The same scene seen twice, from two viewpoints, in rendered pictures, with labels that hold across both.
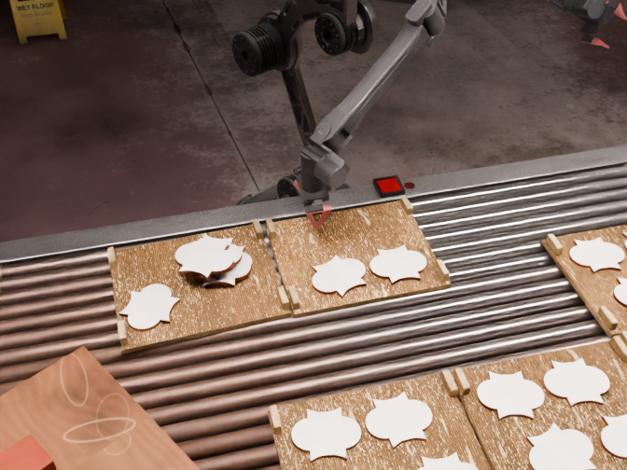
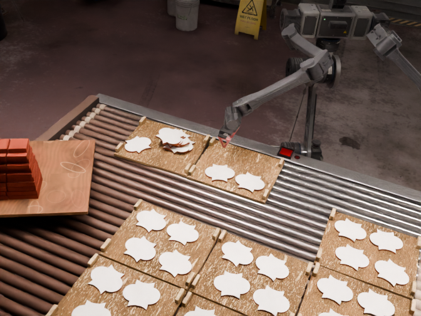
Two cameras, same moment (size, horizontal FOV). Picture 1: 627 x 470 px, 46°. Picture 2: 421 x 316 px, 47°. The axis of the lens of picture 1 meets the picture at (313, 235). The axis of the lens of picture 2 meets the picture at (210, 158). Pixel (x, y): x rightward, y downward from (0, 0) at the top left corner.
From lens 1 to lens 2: 113 cm
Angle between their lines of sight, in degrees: 26
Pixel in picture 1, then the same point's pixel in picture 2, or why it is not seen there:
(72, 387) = (78, 150)
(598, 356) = (296, 266)
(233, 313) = (165, 163)
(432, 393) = (207, 233)
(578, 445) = (242, 286)
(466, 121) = not seen: outside the picture
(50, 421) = (62, 156)
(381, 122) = (385, 148)
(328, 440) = (149, 222)
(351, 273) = (225, 174)
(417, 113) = (412, 153)
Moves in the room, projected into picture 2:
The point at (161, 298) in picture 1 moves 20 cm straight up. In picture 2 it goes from (144, 143) to (143, 113)
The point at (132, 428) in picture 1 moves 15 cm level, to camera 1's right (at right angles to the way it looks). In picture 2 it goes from (83, 172) to (105, 187)
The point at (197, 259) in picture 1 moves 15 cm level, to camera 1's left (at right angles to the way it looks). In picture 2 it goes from (166, 135) to (145, 123)
